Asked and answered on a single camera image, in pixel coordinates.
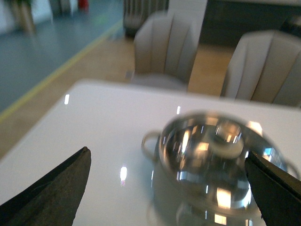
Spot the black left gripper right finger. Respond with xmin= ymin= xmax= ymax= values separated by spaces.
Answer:
xmin=245 ymin=152 xmax=301 ymax=226

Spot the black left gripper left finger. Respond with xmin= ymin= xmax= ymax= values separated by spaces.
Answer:
xmin=0 ymin=147 xmax=91 ymax=226

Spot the glass pot lid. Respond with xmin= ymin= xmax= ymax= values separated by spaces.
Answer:
xmin=159 ymin=112 xmax=287 ymax=218

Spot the white electric cooking pot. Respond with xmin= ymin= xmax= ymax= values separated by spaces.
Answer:
xmin=142 ymin=130 xmax=301 ymax=226

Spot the beige right chair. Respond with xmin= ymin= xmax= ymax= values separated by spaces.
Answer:
xmin=221 ymin=30 xmax=301 ymax=108

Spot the beige chair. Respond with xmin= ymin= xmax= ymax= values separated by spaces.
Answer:
xmin=221 ymin=30 xmax=301 ymax=108
xmin=130 ymin=11 xmax=199 ymax=92

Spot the dark kitchen counter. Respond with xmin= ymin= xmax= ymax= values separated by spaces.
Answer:
xmin=199 ymin=0 xmax=301 ymax=47

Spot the potted green plant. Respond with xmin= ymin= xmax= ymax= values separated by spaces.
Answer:
xmin=5 ymin=0 xmax=36 ymax=35

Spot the beige left chair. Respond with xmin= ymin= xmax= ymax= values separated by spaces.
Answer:
xmin=130 ymin=11 xmax=199 ymax=92

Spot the red bin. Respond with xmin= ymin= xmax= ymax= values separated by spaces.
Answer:
xmin=78 ymin=0 xmax=89 ymax=11

